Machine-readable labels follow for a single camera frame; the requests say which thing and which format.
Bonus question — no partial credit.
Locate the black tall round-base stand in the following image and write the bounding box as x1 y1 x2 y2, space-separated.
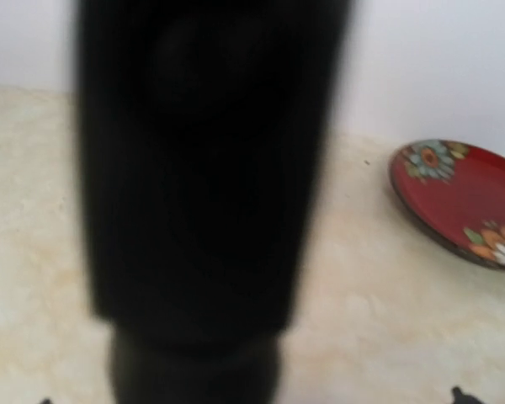
75 1 353 403

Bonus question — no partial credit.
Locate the red floral plate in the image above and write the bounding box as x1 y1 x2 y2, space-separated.
388 139 505 270

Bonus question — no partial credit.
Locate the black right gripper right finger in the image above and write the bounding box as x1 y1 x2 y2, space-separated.
451 386 484 404

